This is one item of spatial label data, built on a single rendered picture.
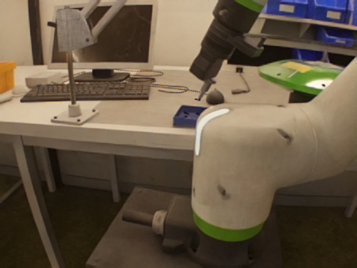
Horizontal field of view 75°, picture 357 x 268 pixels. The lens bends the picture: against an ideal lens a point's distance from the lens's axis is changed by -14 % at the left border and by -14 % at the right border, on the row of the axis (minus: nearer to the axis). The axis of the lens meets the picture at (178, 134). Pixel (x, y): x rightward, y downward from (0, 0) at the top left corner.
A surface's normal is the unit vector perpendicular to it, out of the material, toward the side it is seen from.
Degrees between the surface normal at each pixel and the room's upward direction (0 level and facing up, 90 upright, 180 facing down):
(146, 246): 0
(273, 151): 87
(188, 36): 90
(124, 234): 0
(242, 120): 17
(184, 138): 90
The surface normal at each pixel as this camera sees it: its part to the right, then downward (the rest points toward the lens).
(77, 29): 0.11, 0.40
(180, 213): 0.03, -0.91
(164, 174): -0.12, 0.40
